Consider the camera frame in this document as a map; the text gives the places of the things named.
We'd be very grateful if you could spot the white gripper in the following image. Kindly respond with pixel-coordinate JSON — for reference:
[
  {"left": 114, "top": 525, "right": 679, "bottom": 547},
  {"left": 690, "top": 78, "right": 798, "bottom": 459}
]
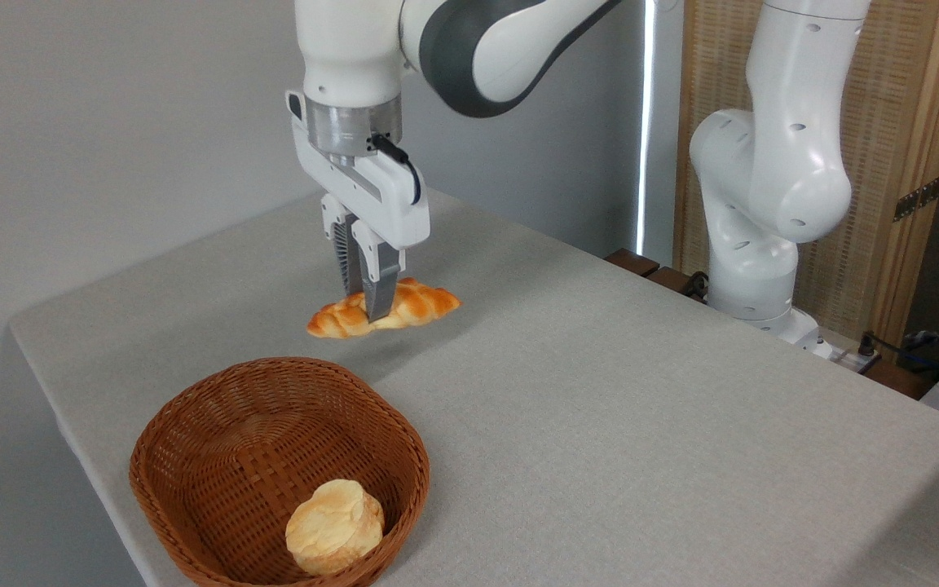
[{"left": 289, "top": 118, "right": 432, "bottom": 324}]

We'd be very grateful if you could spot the golden croissant bread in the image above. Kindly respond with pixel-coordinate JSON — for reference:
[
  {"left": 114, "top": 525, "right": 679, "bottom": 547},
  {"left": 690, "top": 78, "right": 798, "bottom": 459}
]
[{"left": 306, "top": 276, "right": 463, "bottom": 341}]

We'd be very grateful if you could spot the brown wicker basket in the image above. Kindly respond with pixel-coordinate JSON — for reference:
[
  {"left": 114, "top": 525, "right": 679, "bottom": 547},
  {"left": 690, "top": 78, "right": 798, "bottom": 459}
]
[{"left": 129, "top": 356, "right": 431, "bottom": 587}]

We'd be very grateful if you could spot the pale round bread roll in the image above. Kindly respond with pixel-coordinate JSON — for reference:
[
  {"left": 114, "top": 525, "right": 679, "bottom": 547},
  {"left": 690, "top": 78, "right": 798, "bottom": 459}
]
[{"left": 284, "top": 479, "right": 386, "bottom": 576}]

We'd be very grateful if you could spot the dark brown wooden block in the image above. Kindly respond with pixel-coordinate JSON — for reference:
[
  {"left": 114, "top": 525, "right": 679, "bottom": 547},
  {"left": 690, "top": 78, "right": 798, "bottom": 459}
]
[
  {"left": 605, "top": 248, "right": 661, "bottom": 279},
  {"left": 646, "top": 266, "right": 708, "bottom": 301}
]

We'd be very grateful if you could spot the metal screen hinge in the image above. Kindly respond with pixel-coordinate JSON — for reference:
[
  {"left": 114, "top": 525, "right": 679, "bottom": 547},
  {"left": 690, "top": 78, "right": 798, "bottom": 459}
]
[{"left": 893, "top": 174, "right": 939, "bottom": 223}]

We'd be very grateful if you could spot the wooden folding screen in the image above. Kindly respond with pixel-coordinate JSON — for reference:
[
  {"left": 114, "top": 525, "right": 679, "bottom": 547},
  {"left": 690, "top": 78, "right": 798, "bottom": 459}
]
[{"left": 672, "top": 0, "right": 939, "bottom": 345}]

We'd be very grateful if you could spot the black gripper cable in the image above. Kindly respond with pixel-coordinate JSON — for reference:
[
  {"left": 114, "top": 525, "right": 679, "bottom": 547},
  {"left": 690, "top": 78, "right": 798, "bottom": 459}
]
[{"left": 369, "top": 134, "right": 423, "bottom": 205}]

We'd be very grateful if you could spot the black base cable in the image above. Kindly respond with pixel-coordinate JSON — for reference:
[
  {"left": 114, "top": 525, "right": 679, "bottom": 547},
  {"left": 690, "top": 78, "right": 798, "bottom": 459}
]
[{"left": 855, "top": 329, "right": 939, "bottom": 377}]

